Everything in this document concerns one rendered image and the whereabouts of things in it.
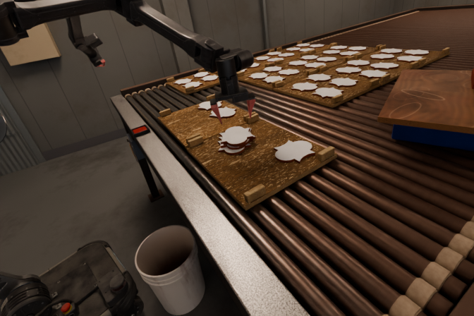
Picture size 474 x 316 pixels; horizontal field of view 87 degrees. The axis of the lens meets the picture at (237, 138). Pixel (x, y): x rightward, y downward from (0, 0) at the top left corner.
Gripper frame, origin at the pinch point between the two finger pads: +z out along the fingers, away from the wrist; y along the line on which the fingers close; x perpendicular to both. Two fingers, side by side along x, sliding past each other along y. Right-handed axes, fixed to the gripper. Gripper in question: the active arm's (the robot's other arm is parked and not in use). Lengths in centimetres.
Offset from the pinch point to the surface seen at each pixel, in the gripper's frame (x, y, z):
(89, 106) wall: -245, 165, 48
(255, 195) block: 26.7, -0.1, 10.6
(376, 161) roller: 18.5, -38.3, 15.0
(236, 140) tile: 0.0, 1.0, 8.0
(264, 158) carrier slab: 8.6, -6.3, 12.1
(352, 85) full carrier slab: -39, -63, 12
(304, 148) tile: 9.0, -19.7, 11.4
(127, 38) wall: -267, 99, -19
